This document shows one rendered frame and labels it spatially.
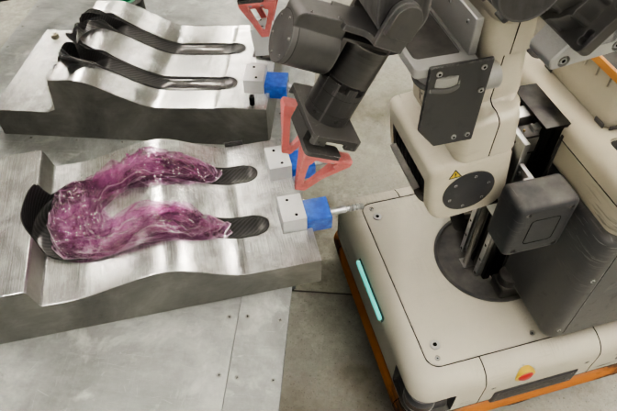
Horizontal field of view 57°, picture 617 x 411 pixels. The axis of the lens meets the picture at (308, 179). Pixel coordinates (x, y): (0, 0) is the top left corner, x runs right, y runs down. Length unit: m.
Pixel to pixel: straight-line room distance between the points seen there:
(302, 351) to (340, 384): 0.14
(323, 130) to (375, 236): 0.94
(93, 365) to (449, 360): 0.84
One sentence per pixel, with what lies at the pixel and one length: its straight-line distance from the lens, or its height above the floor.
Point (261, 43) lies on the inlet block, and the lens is 1.08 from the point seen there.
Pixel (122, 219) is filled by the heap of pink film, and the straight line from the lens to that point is 0.83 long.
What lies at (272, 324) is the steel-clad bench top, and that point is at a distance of 0.82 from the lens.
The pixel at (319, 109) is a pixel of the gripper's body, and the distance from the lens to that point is 0.65.
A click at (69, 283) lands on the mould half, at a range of 0.83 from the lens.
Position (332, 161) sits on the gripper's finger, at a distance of 0.66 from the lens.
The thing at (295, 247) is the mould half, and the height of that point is 0.85.
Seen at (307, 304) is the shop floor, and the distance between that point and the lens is 1.76.
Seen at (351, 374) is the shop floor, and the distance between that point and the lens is 1.66.
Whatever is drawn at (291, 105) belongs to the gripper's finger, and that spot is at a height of 1.06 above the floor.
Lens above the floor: 1.52
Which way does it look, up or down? 48 degrees down
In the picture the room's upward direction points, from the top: straight up
